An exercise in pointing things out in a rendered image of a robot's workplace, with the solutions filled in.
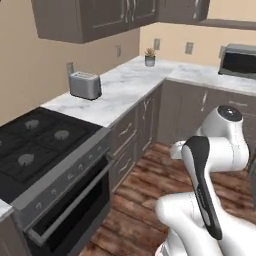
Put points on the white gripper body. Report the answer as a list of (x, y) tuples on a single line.
[(177, 150)]

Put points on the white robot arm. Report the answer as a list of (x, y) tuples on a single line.
[(230, 143)]

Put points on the grey base cupboard door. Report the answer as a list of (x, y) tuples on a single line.
[(186, 113), (147, 123)]

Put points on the grey drawer front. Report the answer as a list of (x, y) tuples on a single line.
[(124, 165), (233, 100), (125, 131)]

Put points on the grey oven knob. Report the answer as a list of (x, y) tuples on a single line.
[(53, 192), (99, 148), (70, 176), (90, 156), (39, 206), (80, 166)]

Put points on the small potted plant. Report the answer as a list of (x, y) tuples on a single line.
[(150, 57)]

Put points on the grey microwave oven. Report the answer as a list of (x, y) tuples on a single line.
[(238, 61)]

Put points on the silver toaster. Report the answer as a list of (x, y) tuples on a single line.
[(85, 85)]

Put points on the grey oven door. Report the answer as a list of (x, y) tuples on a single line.
[(75, 210)]

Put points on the black gas hob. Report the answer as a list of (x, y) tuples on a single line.
[(43, 146)]

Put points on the grey wall socket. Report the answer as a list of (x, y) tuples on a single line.
[(69, 67), (221, 50), (189, 48), (118, 50), (156, 44)]

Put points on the grey wall shelf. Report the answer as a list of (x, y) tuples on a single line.
[(230, 24)]

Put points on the grey wall cupboard door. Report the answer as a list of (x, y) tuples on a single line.
[(145, 10), (180, 10), (101, 15)]

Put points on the grey wall cupboard body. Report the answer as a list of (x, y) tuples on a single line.
[(56, 18)]

